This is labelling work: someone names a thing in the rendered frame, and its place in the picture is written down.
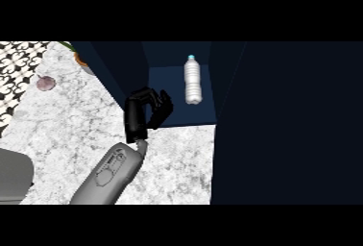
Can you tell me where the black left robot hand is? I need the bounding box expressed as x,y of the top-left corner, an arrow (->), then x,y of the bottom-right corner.
124,86 -> 174,144

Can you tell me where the clear plastic water bottle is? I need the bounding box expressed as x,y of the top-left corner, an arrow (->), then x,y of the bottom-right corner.
183,54 -> 204,106

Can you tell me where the dark blue cabinet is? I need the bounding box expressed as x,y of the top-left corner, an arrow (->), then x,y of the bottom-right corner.
69,40 -> 248,129

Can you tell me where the dark blue cabinet door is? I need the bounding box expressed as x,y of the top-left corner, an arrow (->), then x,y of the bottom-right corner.
208,40 -> 363,206

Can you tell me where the orange potted green plant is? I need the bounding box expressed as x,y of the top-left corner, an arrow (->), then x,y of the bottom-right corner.
56,40 -> 96,77

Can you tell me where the pale purple round vegetable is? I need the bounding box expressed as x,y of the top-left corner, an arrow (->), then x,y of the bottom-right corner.
35,75 -> 58,92

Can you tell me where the pale grey appliance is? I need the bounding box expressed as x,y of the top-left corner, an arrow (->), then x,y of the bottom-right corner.
0,148 -> 35,205

